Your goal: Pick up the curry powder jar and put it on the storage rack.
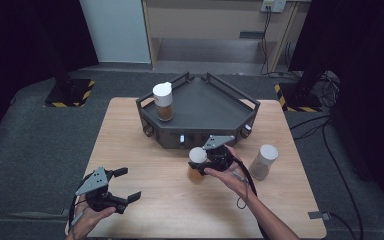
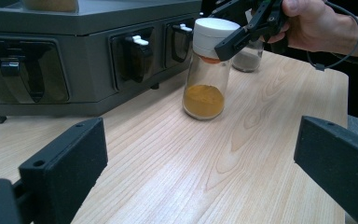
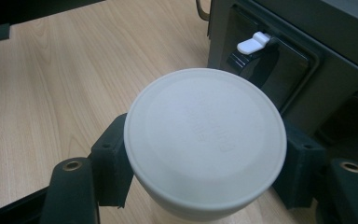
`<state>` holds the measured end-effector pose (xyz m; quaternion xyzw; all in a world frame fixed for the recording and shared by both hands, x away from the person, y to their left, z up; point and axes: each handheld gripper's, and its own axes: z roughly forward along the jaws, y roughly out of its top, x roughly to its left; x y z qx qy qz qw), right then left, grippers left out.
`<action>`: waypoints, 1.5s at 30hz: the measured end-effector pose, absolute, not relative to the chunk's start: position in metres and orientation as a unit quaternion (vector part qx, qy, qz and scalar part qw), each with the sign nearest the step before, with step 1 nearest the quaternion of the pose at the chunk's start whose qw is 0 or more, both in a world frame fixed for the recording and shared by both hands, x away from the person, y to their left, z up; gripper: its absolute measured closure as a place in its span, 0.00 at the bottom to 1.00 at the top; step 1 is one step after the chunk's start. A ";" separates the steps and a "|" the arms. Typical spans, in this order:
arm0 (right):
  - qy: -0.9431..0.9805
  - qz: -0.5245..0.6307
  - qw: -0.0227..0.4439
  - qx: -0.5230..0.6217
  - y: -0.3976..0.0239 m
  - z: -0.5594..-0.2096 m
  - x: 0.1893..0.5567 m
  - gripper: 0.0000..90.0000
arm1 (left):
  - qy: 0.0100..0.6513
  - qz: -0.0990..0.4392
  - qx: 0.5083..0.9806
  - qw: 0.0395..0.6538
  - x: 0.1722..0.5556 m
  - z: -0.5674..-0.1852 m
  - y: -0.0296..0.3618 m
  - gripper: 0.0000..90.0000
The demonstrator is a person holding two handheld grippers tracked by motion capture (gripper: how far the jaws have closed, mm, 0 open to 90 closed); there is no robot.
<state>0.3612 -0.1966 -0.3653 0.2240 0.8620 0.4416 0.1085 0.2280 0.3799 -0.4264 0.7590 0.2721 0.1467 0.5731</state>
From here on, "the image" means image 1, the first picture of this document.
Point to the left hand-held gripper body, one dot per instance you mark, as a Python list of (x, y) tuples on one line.
[(96, 196)]

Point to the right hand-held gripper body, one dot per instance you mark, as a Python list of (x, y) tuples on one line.
[(220, 156)]

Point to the dark grey corner rack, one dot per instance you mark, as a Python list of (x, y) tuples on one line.
[(206, 106)]

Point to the jar with brown spice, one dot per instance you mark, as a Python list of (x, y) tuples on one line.
[(162, 95)]

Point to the person's right hand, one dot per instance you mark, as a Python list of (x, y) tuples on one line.
[(235, 176)]

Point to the person's left hand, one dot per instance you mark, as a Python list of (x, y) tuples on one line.
[(86, 221)]

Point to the black stand with striped base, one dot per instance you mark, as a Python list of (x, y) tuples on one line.
[(70, 95), (300, 98)]

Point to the grey tape piece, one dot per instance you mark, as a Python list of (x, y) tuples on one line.
[(319, 215)]

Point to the grey flat bar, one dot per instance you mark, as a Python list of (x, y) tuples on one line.
[(251, 34)]

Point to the white panel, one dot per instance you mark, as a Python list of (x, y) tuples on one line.
[(116, 30)]

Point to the black curtain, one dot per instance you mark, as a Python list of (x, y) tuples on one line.
[(23, 43), (366, 50)]

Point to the white wall socket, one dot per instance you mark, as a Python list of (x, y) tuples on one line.
[(273, 5)]

